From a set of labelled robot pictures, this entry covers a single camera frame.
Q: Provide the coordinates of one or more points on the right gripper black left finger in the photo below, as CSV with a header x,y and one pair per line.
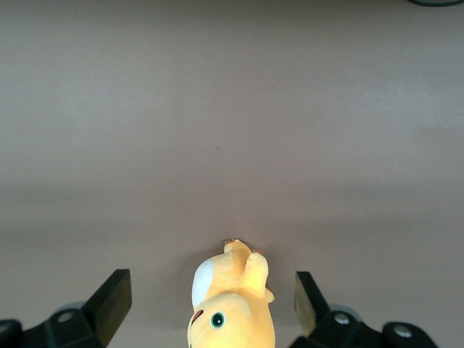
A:
x,y
105,308

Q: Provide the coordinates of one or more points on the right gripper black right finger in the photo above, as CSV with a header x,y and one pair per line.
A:
x,y
315,319

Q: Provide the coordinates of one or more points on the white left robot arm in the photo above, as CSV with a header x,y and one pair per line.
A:
x,y
435,1

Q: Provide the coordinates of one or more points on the yellow plush toy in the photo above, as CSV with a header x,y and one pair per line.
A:
x,y
232,315

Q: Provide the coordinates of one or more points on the brown table cover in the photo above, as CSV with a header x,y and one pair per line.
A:
x,y
217,108

